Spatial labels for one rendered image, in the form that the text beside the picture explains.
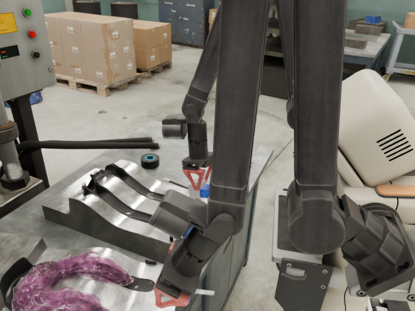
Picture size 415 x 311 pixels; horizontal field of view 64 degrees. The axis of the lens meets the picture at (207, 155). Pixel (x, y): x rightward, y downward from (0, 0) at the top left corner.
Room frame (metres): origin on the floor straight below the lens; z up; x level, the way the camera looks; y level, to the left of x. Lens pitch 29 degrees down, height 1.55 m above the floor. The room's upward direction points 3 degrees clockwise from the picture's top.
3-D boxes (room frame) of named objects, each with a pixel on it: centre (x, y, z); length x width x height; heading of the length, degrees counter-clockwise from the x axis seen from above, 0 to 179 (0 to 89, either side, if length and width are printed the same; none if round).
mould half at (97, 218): (0.88, 0.25, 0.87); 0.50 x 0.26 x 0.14; 68
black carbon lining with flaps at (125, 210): (0.86, 0.24, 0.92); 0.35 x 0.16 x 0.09; 68
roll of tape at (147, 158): (1.24, 0.25, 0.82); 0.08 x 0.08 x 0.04
